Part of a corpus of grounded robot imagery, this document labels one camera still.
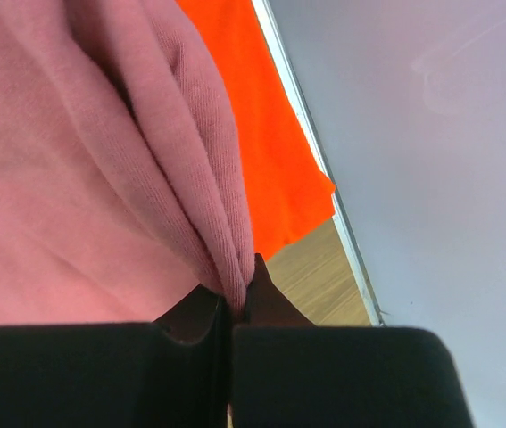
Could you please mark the aluminium right side rail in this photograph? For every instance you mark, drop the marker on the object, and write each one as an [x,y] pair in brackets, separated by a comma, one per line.
[295,96]

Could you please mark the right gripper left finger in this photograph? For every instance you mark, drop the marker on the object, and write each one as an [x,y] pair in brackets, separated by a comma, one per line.
[167,373]

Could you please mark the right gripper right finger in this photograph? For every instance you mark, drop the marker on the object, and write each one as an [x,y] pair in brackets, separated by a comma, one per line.
[289,372]

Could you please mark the pink t-shirt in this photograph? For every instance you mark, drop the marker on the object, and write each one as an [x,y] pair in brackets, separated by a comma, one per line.
[121,187]

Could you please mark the folded orange t-shirt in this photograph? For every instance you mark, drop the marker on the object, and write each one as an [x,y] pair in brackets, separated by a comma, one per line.
[288,195]

